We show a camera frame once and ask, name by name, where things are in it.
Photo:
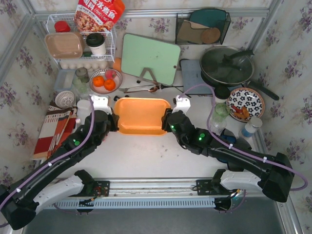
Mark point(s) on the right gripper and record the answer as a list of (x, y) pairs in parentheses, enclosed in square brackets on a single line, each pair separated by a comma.
[(166, 120)]

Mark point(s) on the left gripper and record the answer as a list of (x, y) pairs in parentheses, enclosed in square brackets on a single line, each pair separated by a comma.
[(113, 121)]

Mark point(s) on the orange storage basket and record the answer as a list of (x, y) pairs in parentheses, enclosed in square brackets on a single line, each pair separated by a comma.
[(141, 116)]

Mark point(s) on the clear glass cup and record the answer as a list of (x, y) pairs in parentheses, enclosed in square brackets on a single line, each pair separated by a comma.
[(217, 126)]

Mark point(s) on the grey blue cloth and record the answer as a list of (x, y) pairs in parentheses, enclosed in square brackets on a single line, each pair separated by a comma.
[(232, 139)]

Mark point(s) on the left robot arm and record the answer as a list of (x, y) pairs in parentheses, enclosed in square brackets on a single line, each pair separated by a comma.
[(21, 201)]

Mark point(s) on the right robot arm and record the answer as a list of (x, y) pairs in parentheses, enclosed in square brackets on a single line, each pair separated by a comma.
[(247, 169)]

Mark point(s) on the silver fork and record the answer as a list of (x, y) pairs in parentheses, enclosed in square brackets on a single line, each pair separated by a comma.
[(135, 87)]

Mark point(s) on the copper spoon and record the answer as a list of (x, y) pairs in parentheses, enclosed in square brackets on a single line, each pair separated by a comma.
[(151, 90)]

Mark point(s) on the fruit bowl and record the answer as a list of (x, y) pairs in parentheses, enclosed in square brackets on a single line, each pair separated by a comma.
[(105, 81)]

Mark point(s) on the striped orange cloth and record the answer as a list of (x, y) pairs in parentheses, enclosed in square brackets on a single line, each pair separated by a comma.
[(58, 125)]

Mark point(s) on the white small strainer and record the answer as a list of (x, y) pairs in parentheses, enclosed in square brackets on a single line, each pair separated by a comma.
[(65, 99)]

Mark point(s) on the grey induction cooker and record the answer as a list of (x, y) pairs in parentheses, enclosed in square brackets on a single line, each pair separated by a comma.
[(191, 76)]

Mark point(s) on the paper cup black lid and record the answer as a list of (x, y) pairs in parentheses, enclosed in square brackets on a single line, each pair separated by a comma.
[(221, 94)]

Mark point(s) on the dark glass cup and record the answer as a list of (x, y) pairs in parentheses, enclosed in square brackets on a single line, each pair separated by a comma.
[(82, 74)]

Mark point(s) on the egg carton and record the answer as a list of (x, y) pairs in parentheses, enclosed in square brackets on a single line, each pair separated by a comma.
[(90, 66)]

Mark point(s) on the blue plastic container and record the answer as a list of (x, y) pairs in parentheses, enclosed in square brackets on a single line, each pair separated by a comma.
[(64, 80)]

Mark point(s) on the green cutting board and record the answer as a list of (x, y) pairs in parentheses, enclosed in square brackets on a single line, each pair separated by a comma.
[(139, 52)]

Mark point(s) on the floral patterned plate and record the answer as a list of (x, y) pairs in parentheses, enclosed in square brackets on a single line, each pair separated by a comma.
[(245, 103)]

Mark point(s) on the black pan with lid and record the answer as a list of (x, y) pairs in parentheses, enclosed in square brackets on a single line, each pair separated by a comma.
[(231, 67)]

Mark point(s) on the white blue bottle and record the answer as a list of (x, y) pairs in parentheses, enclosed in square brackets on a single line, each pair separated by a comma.
[(251, 127)]

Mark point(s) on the white black lid cup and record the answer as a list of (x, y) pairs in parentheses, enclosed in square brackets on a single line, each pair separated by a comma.
[(96, 43)]

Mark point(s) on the beige rectangular tray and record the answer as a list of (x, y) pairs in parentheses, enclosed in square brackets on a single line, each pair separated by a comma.
[(68, 45)]

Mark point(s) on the round cork coaster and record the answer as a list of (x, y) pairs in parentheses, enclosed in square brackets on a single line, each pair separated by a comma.
[(210, 36)]

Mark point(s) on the black mesh holder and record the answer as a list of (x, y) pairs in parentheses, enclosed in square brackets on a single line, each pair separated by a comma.
[(187, 32)]

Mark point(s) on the red lid jar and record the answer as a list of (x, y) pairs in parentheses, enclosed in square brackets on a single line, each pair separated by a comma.
[(62, 26)]

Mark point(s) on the teal plate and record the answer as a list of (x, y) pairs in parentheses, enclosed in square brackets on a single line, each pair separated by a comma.
[(210, 17)]

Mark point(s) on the red snack bag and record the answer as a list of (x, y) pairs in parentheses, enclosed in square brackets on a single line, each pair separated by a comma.
[(98, 15)]

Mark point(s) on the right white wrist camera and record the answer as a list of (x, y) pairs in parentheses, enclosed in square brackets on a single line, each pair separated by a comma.
[(181, 104)]

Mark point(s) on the white wire rack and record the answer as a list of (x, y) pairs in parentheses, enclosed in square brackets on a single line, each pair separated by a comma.
[(110, 39)]

